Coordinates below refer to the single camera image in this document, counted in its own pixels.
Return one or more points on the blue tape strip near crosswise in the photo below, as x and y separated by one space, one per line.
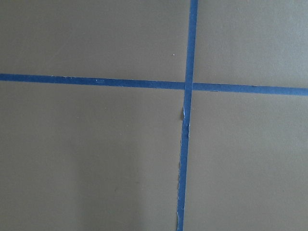
170 85

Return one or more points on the blue tape strip right lengthwise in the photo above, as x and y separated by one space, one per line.
187 101

